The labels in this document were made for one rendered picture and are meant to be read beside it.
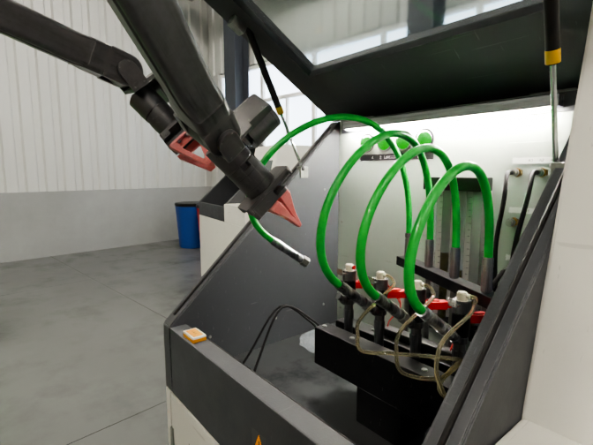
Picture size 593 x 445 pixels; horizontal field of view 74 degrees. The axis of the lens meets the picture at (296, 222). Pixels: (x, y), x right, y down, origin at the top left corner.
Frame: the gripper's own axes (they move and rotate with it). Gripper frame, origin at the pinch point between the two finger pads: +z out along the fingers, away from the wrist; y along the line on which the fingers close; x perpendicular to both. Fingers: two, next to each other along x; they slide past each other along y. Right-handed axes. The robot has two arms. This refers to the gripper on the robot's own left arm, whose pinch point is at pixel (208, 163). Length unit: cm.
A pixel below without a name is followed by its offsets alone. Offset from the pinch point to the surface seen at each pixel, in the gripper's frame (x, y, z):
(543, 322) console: -14, -29, 54
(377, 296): -2.2, -20.0, 37.8
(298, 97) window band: -213, 515, -120
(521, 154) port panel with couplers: -45, -6, 44
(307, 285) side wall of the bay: 2, 37, 36
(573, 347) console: -13, -32, 57
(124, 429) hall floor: 116, 137, 32
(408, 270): -6.1, -29.3, 36.0
